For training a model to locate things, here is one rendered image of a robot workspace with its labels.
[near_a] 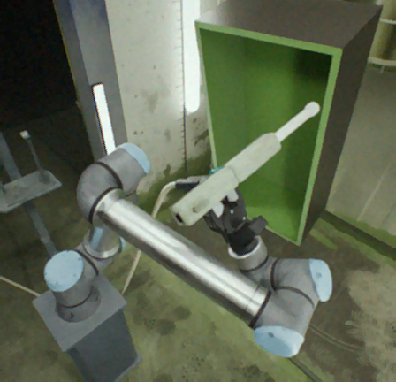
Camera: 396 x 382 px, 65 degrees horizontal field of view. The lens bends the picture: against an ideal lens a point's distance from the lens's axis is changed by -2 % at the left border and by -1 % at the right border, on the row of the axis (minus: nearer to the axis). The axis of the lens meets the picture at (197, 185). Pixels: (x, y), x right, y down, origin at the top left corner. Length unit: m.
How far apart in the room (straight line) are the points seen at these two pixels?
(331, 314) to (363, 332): 0.19
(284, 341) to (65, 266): 0.91
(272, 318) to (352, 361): 1.52
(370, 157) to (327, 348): 1.38
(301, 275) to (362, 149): 2.00
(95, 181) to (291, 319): 0.55
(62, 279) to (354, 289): 1.85
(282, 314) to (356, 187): 2.04
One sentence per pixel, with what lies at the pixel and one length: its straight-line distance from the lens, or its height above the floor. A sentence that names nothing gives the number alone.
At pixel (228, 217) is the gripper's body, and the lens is 0.73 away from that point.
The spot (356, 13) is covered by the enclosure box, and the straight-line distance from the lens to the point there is 1.36.
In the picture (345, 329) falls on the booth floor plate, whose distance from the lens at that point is 2.26.
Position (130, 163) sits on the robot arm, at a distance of 0.88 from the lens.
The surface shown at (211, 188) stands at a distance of 0.64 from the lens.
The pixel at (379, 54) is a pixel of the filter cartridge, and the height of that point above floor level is 1.31.
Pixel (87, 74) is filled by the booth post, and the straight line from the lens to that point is 1.78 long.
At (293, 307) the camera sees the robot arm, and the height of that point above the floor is 1.32.
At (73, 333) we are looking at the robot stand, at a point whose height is 0.64.
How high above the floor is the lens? 1.93
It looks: 40 degrees down
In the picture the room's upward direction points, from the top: straight up
